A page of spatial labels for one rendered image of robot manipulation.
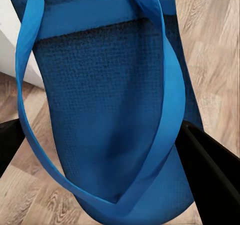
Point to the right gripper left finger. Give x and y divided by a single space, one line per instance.
11 138

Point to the sandal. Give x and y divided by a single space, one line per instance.
118 89

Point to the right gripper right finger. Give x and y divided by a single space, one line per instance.
213 174

